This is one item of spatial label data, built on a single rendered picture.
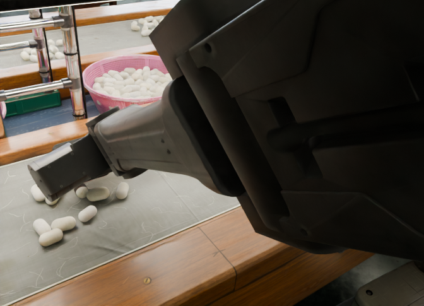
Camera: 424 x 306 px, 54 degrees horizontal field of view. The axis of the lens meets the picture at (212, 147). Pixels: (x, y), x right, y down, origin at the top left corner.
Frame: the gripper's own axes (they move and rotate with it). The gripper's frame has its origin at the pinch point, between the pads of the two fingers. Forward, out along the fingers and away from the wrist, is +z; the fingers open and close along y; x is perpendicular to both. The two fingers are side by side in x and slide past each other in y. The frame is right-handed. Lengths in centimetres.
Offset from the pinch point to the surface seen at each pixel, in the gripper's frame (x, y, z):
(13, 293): 14.4, 16.0, -13.7
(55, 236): 9.6, 8.8, -10.6
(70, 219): 8.1, 6.1, -9.5
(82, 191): 4.6, 2.3, -5.2
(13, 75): -28.0, 1.3, 30.5
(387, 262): 65, -105, 41
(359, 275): 64, -91, 42
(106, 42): -38, -29, 45
